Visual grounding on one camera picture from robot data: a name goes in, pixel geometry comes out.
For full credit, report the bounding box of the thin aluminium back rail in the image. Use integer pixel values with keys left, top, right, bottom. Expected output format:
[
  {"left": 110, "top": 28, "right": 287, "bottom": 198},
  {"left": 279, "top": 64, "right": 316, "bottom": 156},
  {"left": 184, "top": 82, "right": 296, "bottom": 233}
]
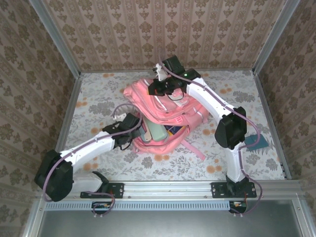
[{"left": 80, "top": 69, "right": 255, "bottom": 74}]

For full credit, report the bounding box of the grey metal panel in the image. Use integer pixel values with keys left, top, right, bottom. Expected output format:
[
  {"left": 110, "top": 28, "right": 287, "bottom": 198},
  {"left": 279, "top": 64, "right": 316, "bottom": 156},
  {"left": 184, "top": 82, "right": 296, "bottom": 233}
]
[{"left": 37, "top": 209, "right": 306, "bottom": 237}]

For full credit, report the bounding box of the pale green pencil case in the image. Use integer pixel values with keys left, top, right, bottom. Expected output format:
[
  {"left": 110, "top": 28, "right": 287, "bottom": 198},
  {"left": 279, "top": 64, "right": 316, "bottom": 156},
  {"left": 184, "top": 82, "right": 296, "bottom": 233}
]
[{"left": 149, "top": 120, "right": 168, "bottom": 142}]

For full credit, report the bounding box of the dark blue book gold label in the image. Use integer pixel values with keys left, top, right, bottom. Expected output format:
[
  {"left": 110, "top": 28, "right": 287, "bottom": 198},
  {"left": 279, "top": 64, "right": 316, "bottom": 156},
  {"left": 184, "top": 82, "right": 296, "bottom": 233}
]
[{"left": 164, "top": 124, "right": 179, "bottom": 137}]

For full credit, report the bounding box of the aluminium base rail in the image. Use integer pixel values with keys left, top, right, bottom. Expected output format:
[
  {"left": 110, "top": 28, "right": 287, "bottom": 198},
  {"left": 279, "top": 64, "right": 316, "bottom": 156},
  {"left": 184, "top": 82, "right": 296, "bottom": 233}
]
[{"left": 37, "top": 179, "right": 302, "bottom": 199}]

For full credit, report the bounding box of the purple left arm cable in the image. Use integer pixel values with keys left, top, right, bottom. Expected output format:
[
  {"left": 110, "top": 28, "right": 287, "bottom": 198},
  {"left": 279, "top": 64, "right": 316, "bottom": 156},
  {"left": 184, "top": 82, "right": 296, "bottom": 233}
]
[{"left": 43, "top": 103, "right": 140, "bottom": 219}]

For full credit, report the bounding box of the aluminium side rail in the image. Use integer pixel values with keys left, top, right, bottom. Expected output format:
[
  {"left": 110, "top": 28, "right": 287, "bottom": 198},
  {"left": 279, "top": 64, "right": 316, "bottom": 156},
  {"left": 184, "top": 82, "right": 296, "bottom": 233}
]
[
  {"left": 46, "top": 74, "right": 83, "bottom": 181},
  {"left": 253, "top": 71, "right": 292, "bottom": 180}
]

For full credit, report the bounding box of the yellow book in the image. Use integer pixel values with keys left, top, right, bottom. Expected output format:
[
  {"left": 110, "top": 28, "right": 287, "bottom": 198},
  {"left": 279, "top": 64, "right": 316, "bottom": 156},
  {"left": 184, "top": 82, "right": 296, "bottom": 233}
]
[{"left": 175, "top": 125, "right": 189, "bottom": 136}]

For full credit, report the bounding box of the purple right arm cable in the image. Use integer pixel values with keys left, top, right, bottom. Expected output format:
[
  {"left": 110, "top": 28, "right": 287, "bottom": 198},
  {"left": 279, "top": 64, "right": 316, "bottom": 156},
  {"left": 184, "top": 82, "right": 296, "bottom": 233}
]
[{"left": 158, "top": 54, "right": 264, "bottom": 219}]

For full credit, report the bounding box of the aluminium frame post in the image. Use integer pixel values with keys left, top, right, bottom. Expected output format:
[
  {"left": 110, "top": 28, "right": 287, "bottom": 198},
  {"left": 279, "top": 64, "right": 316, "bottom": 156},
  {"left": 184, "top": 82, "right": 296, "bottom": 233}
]
[
  {"left": 28, "top": 0, "right": 81, "bottom": 78},
  {"left": 252, "top": 0, "right": 301, "bottom": 75}
]

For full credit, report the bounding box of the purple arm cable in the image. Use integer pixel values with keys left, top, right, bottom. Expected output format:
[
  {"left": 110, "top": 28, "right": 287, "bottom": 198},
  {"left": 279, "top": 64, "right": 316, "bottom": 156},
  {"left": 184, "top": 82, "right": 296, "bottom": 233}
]
[
  {"left": 158, "top": 54, "right": 264, "bottom": 219},
  {"left": 43, "top": 103, "right": 140, "bottom": 219}
]

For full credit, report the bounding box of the small teal notebook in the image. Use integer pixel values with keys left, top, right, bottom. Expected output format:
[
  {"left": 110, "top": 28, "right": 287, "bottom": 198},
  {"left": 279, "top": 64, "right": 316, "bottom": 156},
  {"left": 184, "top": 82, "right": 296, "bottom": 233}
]
[{"left": 244, "top": 134, "right": 269, "bottom": 151}]

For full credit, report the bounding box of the pink backpack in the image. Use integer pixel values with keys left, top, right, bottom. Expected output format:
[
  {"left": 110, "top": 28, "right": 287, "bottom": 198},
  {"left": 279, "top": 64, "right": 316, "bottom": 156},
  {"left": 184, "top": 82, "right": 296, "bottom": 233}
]
[{"left": 122, "top": 78, "right": 210, "bottom": 161}]

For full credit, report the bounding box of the black connector board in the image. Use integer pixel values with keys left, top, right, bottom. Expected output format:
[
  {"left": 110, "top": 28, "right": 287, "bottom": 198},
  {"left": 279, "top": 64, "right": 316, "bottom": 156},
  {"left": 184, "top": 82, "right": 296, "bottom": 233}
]
[
  {"left": 229, "top": 200, "right": 248, "bottom": 214},
  {"left": 91, "top": 201, "right": 113, "bottom": 215}
]

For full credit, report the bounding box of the slotted white cable duct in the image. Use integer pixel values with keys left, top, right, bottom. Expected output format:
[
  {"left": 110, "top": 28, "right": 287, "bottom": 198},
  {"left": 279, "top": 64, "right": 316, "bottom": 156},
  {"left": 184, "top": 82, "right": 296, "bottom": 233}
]
[{"left": 45, "top": 200, "right": 232, "bottom": 211}]

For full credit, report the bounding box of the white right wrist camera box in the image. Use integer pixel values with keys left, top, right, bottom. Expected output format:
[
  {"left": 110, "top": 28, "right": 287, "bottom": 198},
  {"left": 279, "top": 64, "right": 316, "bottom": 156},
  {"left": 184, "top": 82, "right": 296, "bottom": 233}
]
[{"left": 152, "top": 63, "right": 166, "bottom": 81}]

